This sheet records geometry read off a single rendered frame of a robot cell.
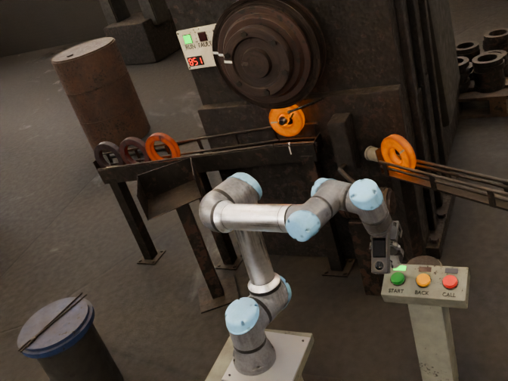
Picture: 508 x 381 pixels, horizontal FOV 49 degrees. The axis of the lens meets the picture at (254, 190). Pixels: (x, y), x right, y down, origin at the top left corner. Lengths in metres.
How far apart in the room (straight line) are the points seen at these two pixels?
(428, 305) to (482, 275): 0.93
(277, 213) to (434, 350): 0.72
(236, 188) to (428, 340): 0.75
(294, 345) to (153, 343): 0.95
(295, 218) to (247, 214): 0.20
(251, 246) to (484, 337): 1.03
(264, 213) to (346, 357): 1.05
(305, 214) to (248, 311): 0.58
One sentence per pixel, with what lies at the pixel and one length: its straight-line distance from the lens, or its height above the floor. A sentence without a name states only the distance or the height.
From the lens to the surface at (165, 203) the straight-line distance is 2.57.
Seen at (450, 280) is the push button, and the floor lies 0.61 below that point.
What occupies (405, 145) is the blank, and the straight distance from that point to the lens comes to 2.10.
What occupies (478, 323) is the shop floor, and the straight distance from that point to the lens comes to 2.45.
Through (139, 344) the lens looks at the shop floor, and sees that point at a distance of 2.83.
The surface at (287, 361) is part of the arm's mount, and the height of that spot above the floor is 0.31.
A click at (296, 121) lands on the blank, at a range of 2.41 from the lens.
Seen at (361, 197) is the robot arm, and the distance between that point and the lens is 1.40.
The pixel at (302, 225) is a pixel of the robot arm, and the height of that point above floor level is 0.99.
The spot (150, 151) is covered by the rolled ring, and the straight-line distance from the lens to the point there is 2.87.
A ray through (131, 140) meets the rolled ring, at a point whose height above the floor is 0.78.
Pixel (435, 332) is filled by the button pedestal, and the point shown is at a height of 0.43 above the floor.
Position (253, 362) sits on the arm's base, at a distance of 1.95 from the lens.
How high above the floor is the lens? 1.73
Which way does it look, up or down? 28 degrees down
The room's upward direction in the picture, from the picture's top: 18 degrees counter-clockwise
